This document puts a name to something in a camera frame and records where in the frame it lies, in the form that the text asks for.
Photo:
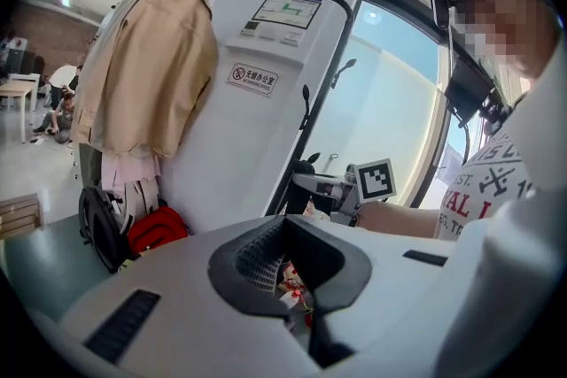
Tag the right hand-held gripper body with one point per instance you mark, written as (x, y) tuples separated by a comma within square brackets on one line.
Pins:
[(367, 188)]

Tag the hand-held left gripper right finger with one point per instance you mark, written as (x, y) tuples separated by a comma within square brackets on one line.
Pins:
[(398, 301)]

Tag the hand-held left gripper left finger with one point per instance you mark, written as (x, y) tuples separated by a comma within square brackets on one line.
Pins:
[(177, 323)]

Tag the red white patterned bag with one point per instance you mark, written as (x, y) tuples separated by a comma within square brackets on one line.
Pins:
[(293, 290)]

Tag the black metal coat rack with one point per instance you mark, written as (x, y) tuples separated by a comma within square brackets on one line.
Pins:
[(341, 40)]

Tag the person's right forearm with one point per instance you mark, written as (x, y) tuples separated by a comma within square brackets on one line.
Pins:
[(398, 221)]

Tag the red backpack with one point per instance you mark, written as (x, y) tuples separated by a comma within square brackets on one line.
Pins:
[(155, 230)]

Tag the black backpack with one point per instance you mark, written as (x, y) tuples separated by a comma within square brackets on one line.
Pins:
[(104, 226)]

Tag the white printed t-shirt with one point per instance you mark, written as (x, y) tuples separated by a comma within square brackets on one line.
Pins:
[(491, 186)]

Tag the black chest-mounted device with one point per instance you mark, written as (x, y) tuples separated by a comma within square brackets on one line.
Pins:
[(469, 90)]

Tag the pink garment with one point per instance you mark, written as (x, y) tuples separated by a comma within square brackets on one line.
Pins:
[(128, 177)]

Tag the red white prohibition sign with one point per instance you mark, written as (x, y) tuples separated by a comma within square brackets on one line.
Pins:
[(251, 79)]

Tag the light wooden crate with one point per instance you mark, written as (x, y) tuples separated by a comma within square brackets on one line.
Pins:
[(20, 214)]

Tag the framed floor plan sign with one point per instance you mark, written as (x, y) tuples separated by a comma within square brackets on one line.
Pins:
[(287, 11)]

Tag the person's head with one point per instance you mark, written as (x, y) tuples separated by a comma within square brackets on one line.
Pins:
[(505, 17)]

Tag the beige jacket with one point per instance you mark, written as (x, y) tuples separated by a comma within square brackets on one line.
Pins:
[(146, 71)]

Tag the white wooden table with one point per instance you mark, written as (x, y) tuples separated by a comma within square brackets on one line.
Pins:
[(17, 95)]

